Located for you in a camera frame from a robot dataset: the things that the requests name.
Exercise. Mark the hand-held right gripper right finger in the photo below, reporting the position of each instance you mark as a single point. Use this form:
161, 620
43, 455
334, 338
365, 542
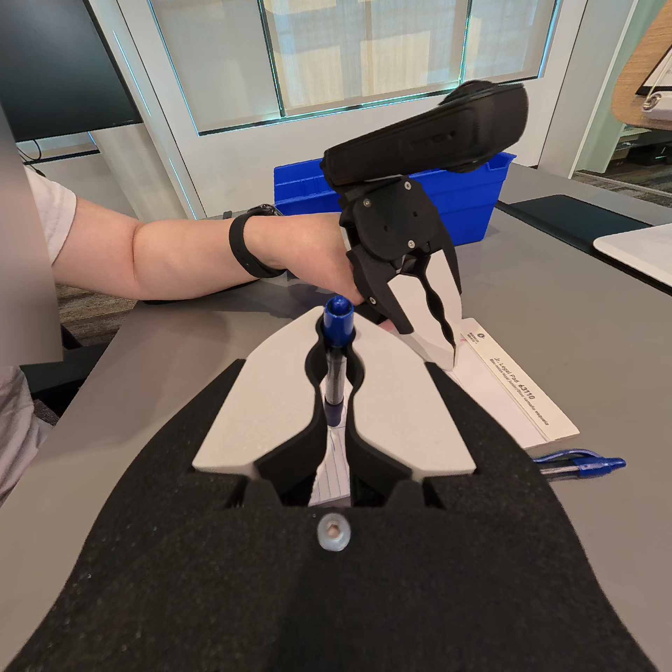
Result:
409, 414

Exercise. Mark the person's left forearm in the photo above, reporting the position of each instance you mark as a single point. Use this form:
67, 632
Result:
173, 252

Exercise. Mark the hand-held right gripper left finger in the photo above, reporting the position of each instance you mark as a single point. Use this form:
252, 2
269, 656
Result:
252, 409

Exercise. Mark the person in white shirt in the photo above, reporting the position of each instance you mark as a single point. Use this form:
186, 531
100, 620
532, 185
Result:
57, 220

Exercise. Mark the black monitor screen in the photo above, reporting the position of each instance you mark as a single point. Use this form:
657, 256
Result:
63, 63

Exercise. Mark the person's left hand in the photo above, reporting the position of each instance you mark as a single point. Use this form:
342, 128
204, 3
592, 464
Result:
309, 246

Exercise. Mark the wooden copy board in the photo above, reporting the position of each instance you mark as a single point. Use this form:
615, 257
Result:
635, 63

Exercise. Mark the large window with blinds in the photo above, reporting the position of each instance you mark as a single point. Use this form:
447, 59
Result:
220, 52

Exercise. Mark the white board stand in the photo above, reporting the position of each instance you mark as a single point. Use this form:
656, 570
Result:
640, 252

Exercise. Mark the blue plastic bin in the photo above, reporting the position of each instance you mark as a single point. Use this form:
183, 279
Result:
472, 204

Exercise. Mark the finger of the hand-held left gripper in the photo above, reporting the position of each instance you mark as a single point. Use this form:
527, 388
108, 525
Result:
420, 325
451, 304

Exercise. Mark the blue gel pen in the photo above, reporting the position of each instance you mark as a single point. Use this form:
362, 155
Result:
337, 325
593, 464

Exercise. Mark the white lined notepad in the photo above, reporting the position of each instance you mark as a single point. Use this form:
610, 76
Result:
498, 399

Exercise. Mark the black wristband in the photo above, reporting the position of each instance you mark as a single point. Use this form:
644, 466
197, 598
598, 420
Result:
239, 246

